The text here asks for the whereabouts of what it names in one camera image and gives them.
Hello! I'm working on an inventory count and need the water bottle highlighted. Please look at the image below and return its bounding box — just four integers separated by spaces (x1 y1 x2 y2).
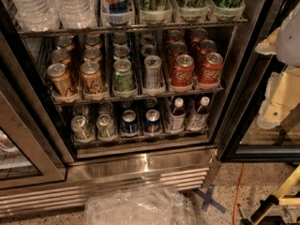
12 0 60 32
59 0 98 29

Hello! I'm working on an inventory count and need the open glass fridge door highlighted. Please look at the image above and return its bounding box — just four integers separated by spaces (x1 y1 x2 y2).
216 0 299 162

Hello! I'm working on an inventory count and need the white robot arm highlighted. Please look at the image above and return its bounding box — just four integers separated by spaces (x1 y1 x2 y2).
255 3 300 129

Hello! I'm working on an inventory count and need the middle silver can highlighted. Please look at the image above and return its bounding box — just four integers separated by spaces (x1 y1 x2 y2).
141 44 158 58

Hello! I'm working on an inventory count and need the front right pepsi can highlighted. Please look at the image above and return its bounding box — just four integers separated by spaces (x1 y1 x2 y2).
144 110 160 133

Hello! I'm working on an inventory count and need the orange cable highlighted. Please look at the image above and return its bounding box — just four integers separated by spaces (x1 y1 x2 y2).
232 162 246 225

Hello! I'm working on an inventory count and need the front green can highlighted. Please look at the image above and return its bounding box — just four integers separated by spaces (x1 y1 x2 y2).
113 59 134 92

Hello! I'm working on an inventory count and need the right white-cap bottle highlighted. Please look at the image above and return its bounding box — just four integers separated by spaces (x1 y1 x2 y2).
187 97 210 131

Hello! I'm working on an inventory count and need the middle tan can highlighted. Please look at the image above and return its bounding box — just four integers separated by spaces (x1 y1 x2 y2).
83 48 103 63

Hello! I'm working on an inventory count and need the pepsi can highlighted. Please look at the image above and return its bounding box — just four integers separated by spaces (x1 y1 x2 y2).
121 110 139 135
144 110 160 133

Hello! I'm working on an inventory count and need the left white-cap bottle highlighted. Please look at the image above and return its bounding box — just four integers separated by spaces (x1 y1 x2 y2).
168 97 186 131

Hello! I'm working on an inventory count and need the front orange can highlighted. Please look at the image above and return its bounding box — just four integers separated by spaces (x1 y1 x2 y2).
47 63 77 97

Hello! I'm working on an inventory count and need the middle green can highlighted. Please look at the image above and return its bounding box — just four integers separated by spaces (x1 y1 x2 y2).
112 46 130 60

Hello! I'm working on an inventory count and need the middle orange can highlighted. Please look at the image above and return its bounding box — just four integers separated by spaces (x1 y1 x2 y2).
51 49 71 67

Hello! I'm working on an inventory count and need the clear plastic bag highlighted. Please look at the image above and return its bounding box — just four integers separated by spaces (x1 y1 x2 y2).
83 187 196 225

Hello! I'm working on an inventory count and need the tan can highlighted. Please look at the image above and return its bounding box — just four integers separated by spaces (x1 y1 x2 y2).
83 48 103 63
81 61 105 95

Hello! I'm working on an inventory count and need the right water bottle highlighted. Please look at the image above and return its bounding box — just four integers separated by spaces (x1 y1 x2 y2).
59 0 98 29

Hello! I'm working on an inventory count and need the front silver slim can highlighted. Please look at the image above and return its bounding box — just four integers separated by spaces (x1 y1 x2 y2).
144 55 162 89

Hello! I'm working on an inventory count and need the orange can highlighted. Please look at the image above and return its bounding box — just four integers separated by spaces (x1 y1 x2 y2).
47 63 77 97
51 49 71 67

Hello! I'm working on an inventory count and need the blue tape cross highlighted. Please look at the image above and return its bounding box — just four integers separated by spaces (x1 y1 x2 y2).
193 185 226 214

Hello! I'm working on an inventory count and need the bottom silver can left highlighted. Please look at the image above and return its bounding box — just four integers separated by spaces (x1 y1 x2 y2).
71 116 92 141

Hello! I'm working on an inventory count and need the coke can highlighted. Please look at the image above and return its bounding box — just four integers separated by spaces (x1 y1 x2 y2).
165 30 185 47
171 54 194 87
198 52 223 84
197 39 217 63
168 42 188 76
189 28 208 46

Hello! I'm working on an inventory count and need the front left pepsi can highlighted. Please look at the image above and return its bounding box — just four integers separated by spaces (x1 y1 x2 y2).
121 110 139 135

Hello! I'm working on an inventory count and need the stainless steel fridge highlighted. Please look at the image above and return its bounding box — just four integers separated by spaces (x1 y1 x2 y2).
0 0 300 218

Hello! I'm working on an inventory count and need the bottom silver can right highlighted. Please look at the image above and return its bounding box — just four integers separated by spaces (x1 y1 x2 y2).
97 114 115 139

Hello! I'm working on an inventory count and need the left water bottle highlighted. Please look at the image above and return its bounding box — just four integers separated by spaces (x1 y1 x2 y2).
12 0 60 32

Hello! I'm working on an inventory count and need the front tan can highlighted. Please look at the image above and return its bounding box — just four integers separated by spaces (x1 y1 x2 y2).
81 61 105 95

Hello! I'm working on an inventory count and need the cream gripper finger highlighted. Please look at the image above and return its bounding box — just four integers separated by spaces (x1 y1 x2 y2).
255 27 279 55
256 67 300 129

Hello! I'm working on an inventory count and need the white-cap bottle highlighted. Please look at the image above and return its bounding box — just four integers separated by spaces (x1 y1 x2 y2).
187 97 210 131
168 97 186 131

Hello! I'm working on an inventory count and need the left glass fridge door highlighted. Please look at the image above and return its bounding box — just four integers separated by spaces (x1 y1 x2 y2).
0 72 67 189

